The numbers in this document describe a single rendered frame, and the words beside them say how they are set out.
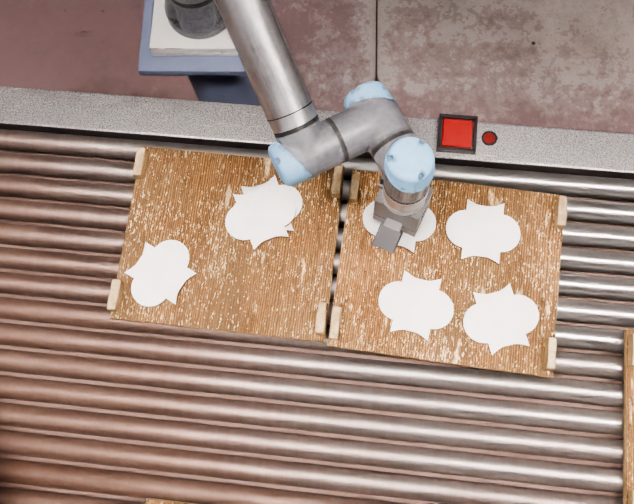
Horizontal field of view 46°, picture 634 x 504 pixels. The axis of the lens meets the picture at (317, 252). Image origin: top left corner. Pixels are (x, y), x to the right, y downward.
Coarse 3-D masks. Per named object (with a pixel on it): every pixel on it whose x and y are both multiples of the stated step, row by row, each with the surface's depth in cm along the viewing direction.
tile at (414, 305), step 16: (384, 288) 140; (400, 288) 140; (416, 288) 140; (432, 288) 139; (384, 304) 139; (400, 304) 139; (416, 304) 139; (432, 304) 139; (448, 304) 138; (400, 320) 138; (416, 320) 138; (432, 320) 138; (448, 320) 138
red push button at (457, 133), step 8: (448, 120) 150; (456, 120) 149; (464, 120) 149; (448, 128) 149; (456, 128) 149; (464, 128) 149; (472, 128) 149; (448, 136) 149; (456, 136) 149; (464, 136) 148; (448, 144) 148; (456, 144) 148; (464, 144) 148
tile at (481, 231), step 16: (480, 208) 143; (496, 208) 143; (448, 224) 142; (464, 224) 142; (480, 224) 142; (496, 224) 142; (512, 224) 142; (464, 240) 141; (480, 240) 141; (496, 240) 141; (512, 240) 141; (464, 256) 141; (480, 256) 141; (496, 256) 140
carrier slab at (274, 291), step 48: (144, 192) 148; (192, 192) 148; (240, 192) 147; (144, 240) 145; (192, 240) 145; (288, 240) 144; (336, 240) 144; (192, 288) 143; (240, 288) 142; (288, 288) 142; (288, 336) 139
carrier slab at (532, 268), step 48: (480, 192) 145; (528, 192) 144; (432, 240) 143; (528, 240) 142; (336, 288) 141; (480, 288) 140; (528, 288) 139; (384, 336) 138; (432, 336) 138; (528, 336) 137
